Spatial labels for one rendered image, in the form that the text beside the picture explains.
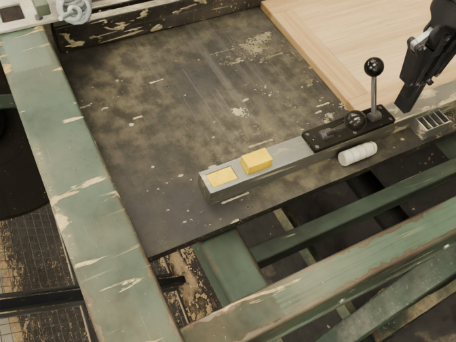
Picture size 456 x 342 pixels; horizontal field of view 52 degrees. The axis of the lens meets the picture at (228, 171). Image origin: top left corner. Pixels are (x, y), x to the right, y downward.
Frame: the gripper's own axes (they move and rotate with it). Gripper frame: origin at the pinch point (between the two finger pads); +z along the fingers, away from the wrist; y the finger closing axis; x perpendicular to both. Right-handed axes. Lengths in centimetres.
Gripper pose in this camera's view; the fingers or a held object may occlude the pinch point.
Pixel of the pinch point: (409, 93)
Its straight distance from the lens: 90.5
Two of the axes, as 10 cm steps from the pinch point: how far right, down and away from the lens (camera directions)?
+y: 8.8, -3.3, 3.3
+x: -4.6, -7.4, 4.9
